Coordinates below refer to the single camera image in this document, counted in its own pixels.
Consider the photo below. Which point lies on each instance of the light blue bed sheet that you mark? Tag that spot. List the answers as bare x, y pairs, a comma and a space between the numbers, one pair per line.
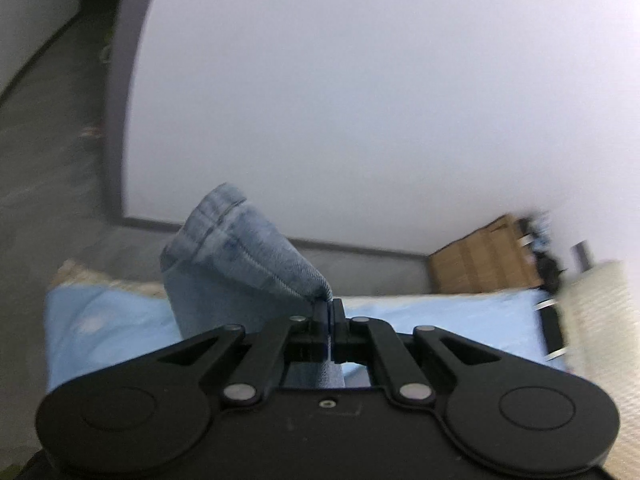
100, 330

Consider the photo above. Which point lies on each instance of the white mesh basket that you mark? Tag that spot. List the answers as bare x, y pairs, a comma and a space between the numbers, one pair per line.
597, 320

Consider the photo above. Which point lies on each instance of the light blue denim jeans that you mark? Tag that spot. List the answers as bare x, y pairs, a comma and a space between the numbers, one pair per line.
225, 270

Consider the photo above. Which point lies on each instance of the beige patterned mattress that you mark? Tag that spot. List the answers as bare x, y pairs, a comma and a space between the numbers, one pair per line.
90, 272

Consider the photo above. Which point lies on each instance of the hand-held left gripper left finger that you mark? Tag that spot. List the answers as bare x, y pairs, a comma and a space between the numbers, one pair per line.
320, 326

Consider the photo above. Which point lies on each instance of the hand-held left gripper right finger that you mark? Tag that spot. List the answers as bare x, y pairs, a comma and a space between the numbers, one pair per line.
339, 326

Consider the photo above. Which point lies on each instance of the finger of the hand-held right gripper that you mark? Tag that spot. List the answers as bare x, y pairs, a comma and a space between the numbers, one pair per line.
552, 327

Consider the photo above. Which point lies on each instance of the dark clutter on cabinet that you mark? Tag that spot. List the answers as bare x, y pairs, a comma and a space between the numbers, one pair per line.
542, 255

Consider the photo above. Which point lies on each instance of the brown cardboard box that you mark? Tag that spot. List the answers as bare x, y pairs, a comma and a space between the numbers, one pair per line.
480, 260

